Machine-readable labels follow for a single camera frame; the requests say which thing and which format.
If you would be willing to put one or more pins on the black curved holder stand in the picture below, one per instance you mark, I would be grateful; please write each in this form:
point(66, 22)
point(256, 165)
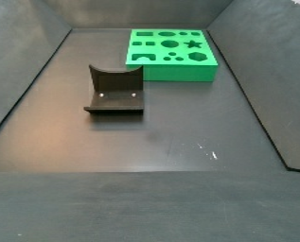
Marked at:
point(118, 90)

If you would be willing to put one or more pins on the green shape sorter block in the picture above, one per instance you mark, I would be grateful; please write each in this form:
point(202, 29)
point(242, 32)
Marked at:
point(171, 54)

